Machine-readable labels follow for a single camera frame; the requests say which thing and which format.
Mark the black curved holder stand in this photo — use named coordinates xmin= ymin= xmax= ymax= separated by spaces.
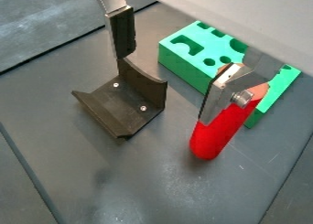
xmin=73 ymin=59 xmax=168 ymax=138

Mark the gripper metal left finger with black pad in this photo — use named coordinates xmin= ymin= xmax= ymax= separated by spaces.
xmin=97 ymin=0 xmax=136 ymax=59

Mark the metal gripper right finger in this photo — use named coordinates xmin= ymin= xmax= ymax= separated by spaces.
xmin=198 ymin=48 xmax=285 ymax=125

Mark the red round cylinder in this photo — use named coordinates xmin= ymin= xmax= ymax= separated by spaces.
xmin=190 ymin=63 xmax=269 ymax=160

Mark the green shape sorting board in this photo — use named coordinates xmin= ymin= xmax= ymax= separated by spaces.
xmin=158 ymin=21 xmax=301 ymax=128

